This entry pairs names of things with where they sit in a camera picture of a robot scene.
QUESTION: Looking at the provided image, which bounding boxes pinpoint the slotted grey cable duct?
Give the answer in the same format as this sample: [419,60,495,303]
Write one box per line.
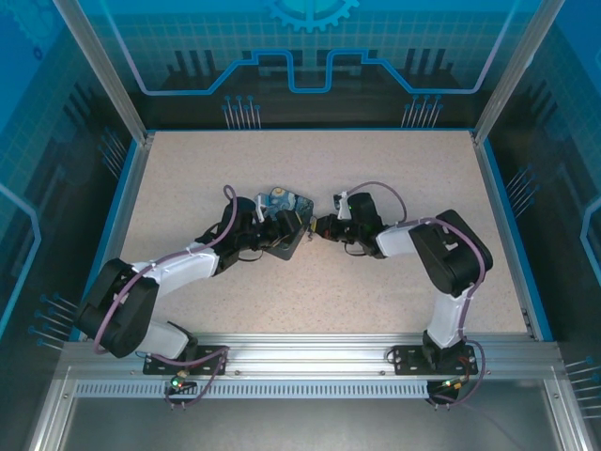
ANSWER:
[73,381,432,399]

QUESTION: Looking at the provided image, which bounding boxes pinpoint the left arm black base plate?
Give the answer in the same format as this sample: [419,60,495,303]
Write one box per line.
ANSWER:
[143,344,230,376]

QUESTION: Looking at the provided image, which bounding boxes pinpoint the starry night painted tin box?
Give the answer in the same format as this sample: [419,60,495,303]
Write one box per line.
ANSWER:
[253,186,316,261]

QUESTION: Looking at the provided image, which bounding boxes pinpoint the metal tray panel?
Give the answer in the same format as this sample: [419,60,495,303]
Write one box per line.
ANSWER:
[27,365,588,451]

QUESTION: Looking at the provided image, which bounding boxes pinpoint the aluminium mounting rail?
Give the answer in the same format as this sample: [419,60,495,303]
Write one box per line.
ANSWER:
[60,332,562,377]

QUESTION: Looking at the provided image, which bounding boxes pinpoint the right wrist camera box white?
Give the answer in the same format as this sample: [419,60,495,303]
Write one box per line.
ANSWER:
[332,191,352,221]

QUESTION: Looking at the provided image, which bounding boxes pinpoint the aluminium side rail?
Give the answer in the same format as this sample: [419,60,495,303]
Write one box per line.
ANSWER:
[79,133,156,342]
[471,133,537,342]

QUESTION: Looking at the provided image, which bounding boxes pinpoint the aluminium frame post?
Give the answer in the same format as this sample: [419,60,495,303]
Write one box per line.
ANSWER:
[53,0,156,146]
[470,0,568,146]

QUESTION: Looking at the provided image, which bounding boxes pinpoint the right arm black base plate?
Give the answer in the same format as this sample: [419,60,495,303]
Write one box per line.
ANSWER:
[391,345,479,376]

